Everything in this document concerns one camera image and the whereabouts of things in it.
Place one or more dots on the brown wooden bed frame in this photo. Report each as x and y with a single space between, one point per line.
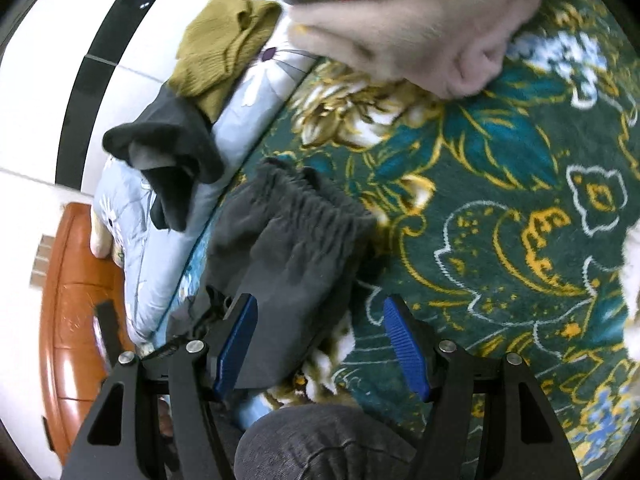
70 340

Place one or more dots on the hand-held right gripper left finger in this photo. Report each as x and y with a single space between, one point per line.
236 347

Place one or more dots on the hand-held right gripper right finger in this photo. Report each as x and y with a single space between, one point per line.
407 350

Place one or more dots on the dark grey elastic-waist pants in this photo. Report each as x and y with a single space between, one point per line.
295 260

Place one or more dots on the tan wall fixture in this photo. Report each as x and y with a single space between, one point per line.
42 260

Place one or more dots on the beige fleece garment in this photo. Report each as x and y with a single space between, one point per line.
410 30

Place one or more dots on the light blue floral quilt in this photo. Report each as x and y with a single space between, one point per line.
145 260

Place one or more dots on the black and grey garment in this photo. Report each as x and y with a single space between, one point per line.
170 135

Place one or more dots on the white fluffy cloth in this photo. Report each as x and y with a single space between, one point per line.
631 270

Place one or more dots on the person's leg in grey pants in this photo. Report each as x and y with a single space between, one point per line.
320 450

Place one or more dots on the green floral blanket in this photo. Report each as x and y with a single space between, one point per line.
500 185

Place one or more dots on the olive green knit sweater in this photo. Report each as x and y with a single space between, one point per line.
220 50

